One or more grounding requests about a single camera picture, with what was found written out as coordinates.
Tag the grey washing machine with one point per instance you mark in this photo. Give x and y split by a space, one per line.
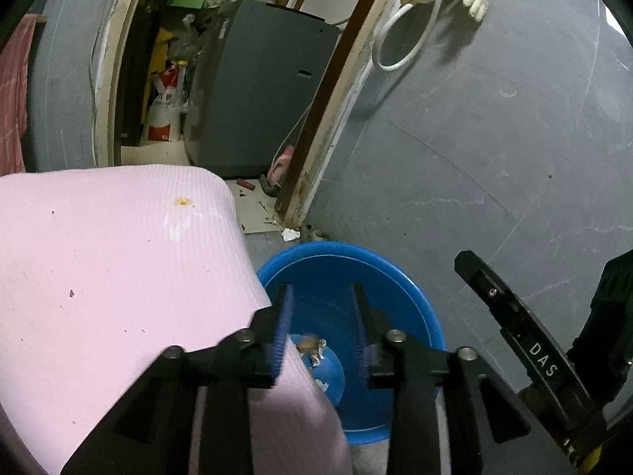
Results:
257 89

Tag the yellow bag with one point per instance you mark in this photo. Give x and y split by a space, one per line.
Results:
162 54

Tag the light pink blanket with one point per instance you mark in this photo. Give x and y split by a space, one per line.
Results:
99 257

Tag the white paper scrap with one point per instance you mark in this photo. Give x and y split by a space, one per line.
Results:
321 385

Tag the wooden door frame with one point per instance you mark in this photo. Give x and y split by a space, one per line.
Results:
106 84

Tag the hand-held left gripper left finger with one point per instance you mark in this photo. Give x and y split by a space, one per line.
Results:
279 336

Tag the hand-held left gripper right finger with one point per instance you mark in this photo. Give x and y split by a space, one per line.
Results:
361 336

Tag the pink checked cloth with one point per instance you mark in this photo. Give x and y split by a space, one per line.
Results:
12 99

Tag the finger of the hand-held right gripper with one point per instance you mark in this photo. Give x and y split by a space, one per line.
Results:
487 289

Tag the white red sack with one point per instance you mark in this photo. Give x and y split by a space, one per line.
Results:
163 109

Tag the crumpled white tissue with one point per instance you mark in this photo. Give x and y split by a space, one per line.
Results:
291 234

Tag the blue plastic basin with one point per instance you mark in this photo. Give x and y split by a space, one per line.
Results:
321 277

